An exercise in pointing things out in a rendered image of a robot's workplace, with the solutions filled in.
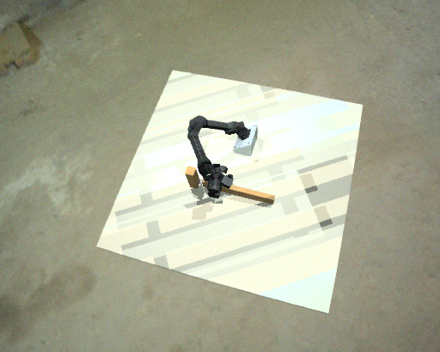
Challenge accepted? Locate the wooden post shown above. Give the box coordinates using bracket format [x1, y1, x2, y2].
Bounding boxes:
[185, 166, 200, 189]

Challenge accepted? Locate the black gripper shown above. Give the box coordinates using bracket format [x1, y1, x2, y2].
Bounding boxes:
[208, 165, 228, 198]

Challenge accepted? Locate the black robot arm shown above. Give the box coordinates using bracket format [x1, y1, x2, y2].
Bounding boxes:
[187, 115, 251, 194]

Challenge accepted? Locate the wooden rail with steel hooks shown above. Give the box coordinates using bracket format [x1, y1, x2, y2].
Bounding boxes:
[199, 178, 276, 204]

